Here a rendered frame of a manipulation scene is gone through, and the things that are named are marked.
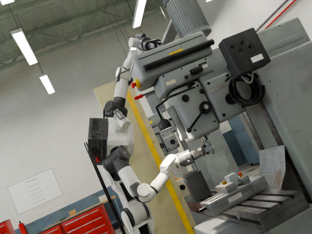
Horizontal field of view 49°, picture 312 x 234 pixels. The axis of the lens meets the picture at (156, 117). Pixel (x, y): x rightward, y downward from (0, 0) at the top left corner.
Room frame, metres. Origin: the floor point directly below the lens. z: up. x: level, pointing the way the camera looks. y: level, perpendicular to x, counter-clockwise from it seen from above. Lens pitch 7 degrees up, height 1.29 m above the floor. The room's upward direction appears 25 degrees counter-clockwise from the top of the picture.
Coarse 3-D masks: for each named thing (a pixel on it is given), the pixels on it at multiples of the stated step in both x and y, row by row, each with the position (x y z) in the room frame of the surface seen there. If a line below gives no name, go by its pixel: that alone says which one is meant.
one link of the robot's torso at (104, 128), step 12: (96, 120) 2.24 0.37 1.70; (108, 120) 2.25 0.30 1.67; (96, 132) 2.16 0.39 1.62; (108, 132) 2.18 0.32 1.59; (120, 132) 2.19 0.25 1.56; (132, 132) 2.25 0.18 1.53; (96, 144) 2.16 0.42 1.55; (108, 144) 2.13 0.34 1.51; (120, 144) 2.15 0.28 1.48; (132, 144) 2.20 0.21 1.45; (96, 156) 2.25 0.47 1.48
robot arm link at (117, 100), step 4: (116, 100) 2.36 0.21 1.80; (120, 100) 2.36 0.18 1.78; (124, 100) 2.38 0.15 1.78; (116, 104) 2.32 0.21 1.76; (120, 104) 2.35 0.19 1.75; (124, 104) 2.39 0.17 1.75; (116, 108) 2.31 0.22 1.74; (120, 108) 2.35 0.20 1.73; (124, 108) 2.39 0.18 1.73; (124, 112) 2.38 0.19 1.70
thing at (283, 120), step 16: (304, 48) 1.99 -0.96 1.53; (272, 64) 1.94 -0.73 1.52; (288, 64) 1.96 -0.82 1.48; (304, 64) 1.98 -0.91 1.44; (272, 80) 1.93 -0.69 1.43; (288, 80) 1.95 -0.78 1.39; (304, 80) 1.97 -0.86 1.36; (272, 96) 1.92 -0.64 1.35; (288, 96) 1.94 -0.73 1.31; (304, 96) 1.96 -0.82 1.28; (256, 112) 2.11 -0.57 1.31; (272, 112) 1.95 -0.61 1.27; (288, 112) 1.93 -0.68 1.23; (304, 112) 1.95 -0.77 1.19; (256, 128) 2.20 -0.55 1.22; (272, 128) 2.02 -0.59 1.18; (288, 128) 1.92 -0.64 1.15; (304, 128) 1.94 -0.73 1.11; (256, 144) 2.30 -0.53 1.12; (272, 144) 2.11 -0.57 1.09; (288, 144) 1.95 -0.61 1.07; (304, 144) 1.93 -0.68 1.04; (288, 160) 2.02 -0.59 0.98; (304, 160) 1.92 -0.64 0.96; (288, 176) 2.11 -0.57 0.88; (304, 176) 1.95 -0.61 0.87; (304, 192) 2.02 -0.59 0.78
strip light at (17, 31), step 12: (0, 0) 4.57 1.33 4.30; (12, 0) 4.68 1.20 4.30; (144, 0) 6.53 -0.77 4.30; (132, 24) 7.48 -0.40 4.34; (12, 36) 5.63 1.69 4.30; (24, 36) 5.81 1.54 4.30; (24, 48) 6.23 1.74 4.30; (132, 48) 8.88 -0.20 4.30; (36, 60) 6.97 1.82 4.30; (48, 84) 8.69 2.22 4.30
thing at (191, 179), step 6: (186, 174) 2.54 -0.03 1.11; (192, 174) 2.49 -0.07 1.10; (198, 174) 2.49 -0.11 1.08; (186, 180) 2.52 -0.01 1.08; (192, 180) 2.49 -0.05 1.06; (198, 180) 2.49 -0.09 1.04; (204, 180) 2.50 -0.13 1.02; (192, 186) 2.48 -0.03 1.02; (198, 186) 2.49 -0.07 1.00; (204, 186) 2.49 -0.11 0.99; (192, 192) 2.49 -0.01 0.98; (198, 192) 2.49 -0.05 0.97; (204, 192) 2.49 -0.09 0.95; (210, 192) 2.50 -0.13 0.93; (192, 198) 2.67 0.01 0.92; (198, 198) 2.49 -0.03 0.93
